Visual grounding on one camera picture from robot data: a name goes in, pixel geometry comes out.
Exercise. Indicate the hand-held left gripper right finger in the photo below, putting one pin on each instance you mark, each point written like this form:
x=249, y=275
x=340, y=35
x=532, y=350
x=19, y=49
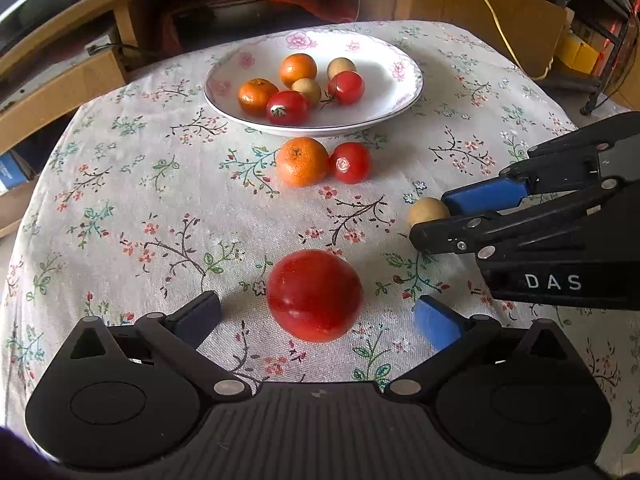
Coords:
x=440, y=322

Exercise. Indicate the large red tomato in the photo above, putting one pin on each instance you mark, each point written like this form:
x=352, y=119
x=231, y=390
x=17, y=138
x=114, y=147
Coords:
x=315, y=295

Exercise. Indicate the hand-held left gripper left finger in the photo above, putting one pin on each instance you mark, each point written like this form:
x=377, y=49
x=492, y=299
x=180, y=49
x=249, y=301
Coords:
x=197, y=320

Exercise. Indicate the orange mandarin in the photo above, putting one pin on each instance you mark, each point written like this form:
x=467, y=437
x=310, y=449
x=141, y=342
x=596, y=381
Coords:
x=302, y=161
x=298, y=70
x=256, y=96

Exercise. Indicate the black metal stand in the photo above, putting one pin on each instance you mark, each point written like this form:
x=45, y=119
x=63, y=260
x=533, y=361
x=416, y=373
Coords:
x=607, y=75

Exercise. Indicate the cardboard box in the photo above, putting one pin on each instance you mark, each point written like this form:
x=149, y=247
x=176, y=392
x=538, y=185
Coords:
x=475, y=25

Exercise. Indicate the small red tomato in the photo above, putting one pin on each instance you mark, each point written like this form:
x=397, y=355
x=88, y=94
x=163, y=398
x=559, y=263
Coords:
x=287, y=108
x=346, y=87
x=350, y=162

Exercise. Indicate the white floral plate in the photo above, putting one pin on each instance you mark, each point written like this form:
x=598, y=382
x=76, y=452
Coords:
x=385, y=95

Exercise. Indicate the yellow box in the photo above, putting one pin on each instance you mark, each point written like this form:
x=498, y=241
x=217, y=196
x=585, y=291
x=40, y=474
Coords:
x=577, y=52

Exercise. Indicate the grey audio device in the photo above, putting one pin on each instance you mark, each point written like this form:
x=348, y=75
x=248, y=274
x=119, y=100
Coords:
x=50, y=67

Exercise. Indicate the blue and white box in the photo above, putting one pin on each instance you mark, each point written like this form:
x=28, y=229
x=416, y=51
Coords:
x=9, y=172

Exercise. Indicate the wooden side cabinet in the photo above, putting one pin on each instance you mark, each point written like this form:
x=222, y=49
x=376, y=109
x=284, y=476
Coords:
x=60, y=95

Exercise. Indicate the tan longan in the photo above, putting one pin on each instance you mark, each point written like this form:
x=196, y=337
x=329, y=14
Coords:
x=426, y=210
x=307, y=90
x=341, y=66

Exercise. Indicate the floral tablecloth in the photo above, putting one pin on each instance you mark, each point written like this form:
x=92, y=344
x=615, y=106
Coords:
x=150, y=200

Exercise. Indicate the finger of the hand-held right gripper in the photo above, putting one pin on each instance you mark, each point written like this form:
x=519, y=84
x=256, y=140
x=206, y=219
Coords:
x=485, y=197
x=450, y=237

